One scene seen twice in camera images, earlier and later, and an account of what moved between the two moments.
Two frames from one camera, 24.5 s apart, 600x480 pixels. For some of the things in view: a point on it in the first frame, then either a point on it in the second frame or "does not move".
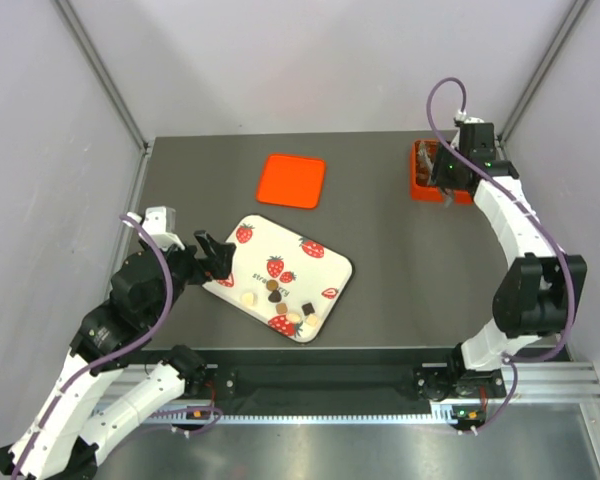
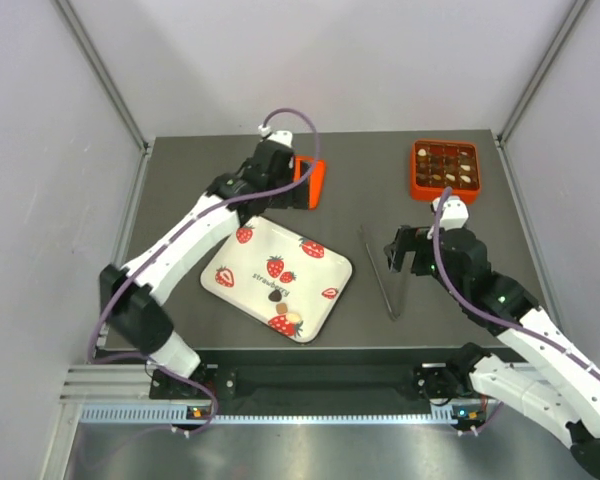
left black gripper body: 185,267 -> 292,198
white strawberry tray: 282,278 does not move
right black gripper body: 447,163 -> 415,239
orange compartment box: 423,167 does not move
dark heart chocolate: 275,296 does not move
